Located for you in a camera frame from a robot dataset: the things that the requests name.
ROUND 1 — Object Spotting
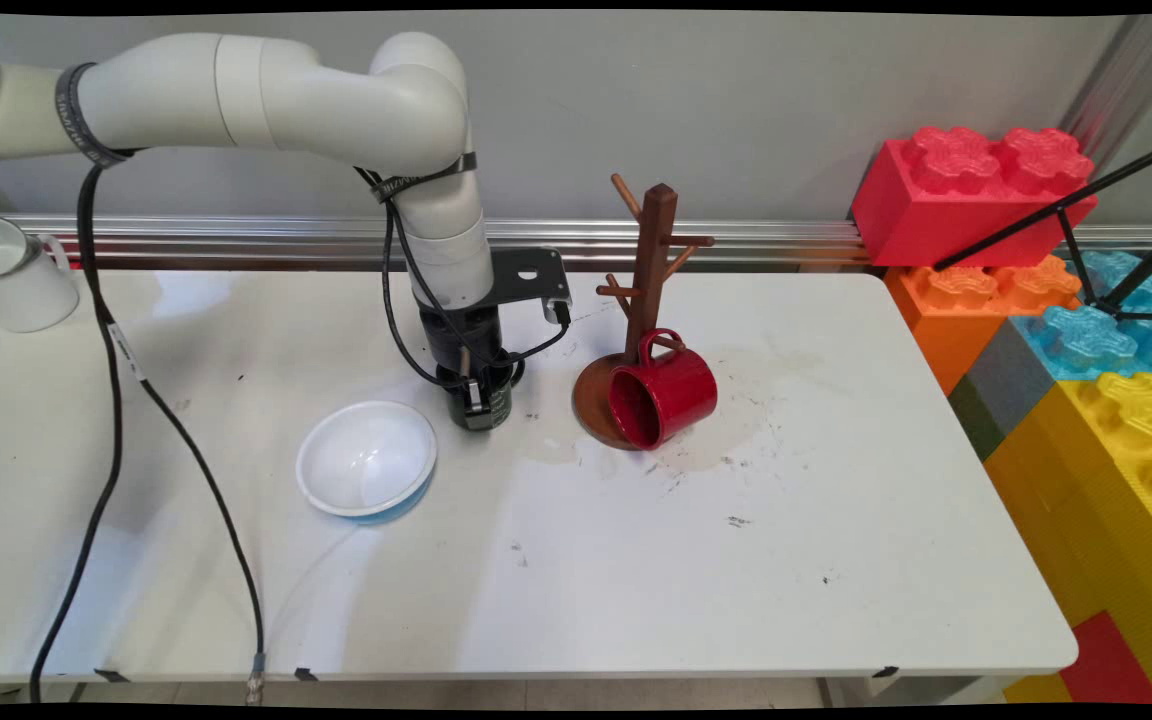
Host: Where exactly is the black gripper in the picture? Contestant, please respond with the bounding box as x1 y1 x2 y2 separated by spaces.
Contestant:
418 299 520 417

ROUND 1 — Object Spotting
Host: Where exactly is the green enamel mug white script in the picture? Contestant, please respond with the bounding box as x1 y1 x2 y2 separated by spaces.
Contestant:
443 361 528 434

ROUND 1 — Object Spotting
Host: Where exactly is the white bowl blue outside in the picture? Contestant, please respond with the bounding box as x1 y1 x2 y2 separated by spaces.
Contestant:
295 400 440 526

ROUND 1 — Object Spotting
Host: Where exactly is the red enamel mug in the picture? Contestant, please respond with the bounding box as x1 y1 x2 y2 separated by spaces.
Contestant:
607 327 720 452

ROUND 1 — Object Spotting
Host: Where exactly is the brown wooden mug tree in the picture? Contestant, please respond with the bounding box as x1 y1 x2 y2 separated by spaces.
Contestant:
572 172 718 452

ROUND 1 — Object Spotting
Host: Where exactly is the orange giant building block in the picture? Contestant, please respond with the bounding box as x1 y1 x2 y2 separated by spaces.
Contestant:
883 257 1083 397

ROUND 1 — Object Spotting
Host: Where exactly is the dark green giant building block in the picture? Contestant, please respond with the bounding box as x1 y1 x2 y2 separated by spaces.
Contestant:
947 376 1006 462

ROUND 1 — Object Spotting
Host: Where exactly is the grey giant building block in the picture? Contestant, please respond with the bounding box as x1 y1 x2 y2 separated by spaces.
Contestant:
963 319 1059 442

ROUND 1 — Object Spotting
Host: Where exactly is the black tripod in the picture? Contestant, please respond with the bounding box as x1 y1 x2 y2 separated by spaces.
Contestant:
933 134 1152 327

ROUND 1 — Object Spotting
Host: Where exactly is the blue giant building block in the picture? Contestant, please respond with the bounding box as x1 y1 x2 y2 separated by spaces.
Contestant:
1011 251 1152 384

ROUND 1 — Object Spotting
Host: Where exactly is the yellow giant building block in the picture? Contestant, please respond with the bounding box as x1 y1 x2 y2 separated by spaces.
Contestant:
983 372 1152 704

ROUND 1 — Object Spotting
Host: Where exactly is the small red giant building block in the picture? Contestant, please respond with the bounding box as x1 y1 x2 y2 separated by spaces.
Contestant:
1057 611 1152 705

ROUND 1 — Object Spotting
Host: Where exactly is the slanted aluminium profile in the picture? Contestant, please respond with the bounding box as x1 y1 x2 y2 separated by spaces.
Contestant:
1055 14 1152 168

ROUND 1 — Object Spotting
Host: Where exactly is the thin black camera cable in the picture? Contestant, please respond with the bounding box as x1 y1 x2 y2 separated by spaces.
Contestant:
353 167 575 392

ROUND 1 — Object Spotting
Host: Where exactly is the black velcro strap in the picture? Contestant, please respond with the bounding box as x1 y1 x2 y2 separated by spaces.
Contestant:
53 61 136 169
355 151 480 205

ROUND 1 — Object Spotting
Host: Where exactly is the horizontal aluminium rail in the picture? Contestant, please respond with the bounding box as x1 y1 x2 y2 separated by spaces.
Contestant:
0 211 1152 274

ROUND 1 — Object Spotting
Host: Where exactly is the black cable with metal connector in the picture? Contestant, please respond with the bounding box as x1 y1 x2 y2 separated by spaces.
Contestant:
28 164 270 707

